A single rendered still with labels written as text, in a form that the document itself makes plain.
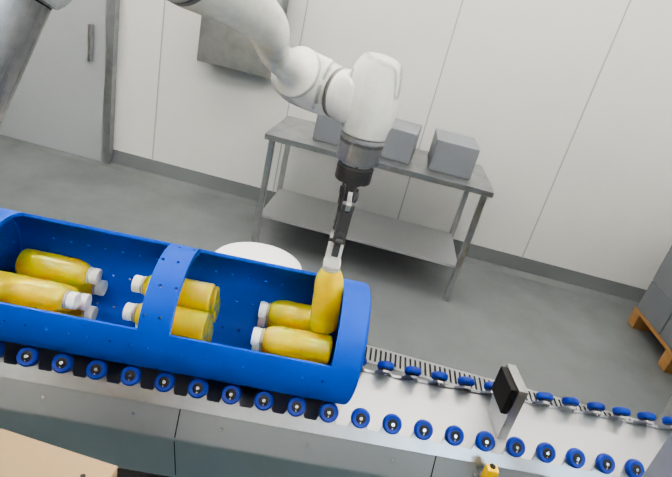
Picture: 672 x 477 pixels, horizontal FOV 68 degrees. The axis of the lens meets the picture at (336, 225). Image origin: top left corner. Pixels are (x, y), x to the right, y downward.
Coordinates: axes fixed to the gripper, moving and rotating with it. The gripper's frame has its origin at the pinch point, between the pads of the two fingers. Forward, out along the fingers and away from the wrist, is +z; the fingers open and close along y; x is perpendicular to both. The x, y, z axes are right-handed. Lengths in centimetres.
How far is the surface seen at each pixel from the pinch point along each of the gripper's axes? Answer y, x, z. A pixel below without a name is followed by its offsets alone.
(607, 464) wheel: -11, -74, 35
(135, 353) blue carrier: -13.6, 36.3, 26.3
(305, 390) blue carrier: -13.0, -0.2, 28.0
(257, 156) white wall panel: 332, 57, 88
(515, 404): -5, -51, 28
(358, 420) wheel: -10.9, -13.9, 35.6
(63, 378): -11, 52, 39
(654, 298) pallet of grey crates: 236, -268, 99
